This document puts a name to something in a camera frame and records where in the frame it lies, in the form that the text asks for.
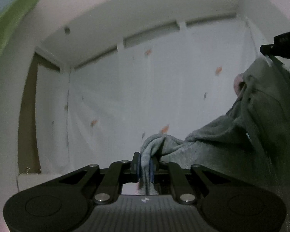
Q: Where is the grey fleece garment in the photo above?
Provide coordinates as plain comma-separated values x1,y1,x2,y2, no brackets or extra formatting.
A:
138,57,290,195

